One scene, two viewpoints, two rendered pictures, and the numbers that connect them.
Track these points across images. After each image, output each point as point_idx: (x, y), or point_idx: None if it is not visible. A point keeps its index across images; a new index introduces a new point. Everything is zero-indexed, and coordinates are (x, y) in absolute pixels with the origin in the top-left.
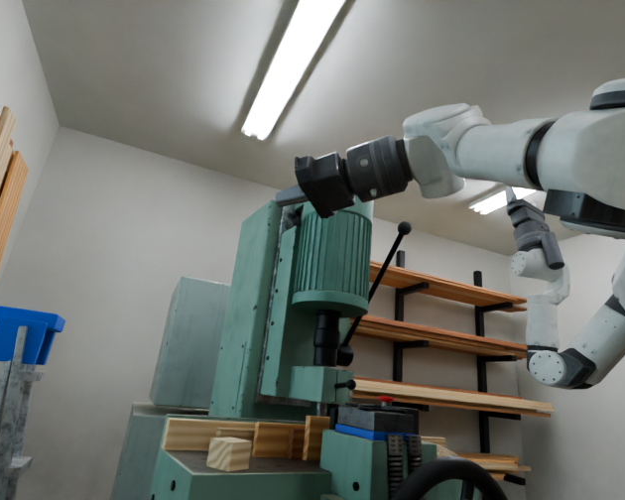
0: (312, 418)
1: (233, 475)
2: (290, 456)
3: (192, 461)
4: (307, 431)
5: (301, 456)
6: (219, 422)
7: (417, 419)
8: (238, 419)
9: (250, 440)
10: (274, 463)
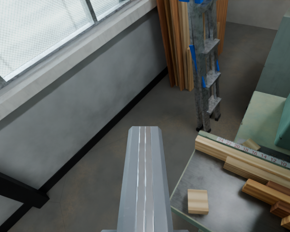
0: None
1: (188, 218)
2: (270, 211)
3: (188, 181)
4: None
5: (281, 217)
6: (229, 154)
7: None
8: (252, 154)
9: (249, 176)
10: (240, 215)
